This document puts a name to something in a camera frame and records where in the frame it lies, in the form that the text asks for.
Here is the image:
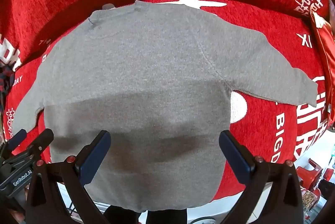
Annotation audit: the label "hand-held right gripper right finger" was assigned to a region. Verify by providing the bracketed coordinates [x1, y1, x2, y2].
[219, 130, 305, 224]

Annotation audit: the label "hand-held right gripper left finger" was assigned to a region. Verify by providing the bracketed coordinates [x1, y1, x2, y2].
[25, 130, 111, 224]

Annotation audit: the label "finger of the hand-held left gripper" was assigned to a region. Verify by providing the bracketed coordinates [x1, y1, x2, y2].
[0, 129, 28, 162]
[10, 128, 54, 165]

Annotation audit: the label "grey knit sweater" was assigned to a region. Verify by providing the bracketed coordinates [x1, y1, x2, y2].
[11, 0, 319, 212]

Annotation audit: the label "dark plaid cloth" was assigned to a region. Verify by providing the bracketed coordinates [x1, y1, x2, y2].
[0, 64, 15, 100]

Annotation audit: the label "person's left leg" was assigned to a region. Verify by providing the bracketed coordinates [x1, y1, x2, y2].
[103, 204, 140, 224]

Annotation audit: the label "red plastic stool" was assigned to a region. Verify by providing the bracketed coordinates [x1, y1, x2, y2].
[297, 158, 325, 188]

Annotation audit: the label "person's black trousers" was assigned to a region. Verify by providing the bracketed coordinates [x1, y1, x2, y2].
[146, 208, 188, 224]

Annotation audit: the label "red satin cushion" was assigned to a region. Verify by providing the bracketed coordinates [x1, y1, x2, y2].
[310, 10, 335, 126]

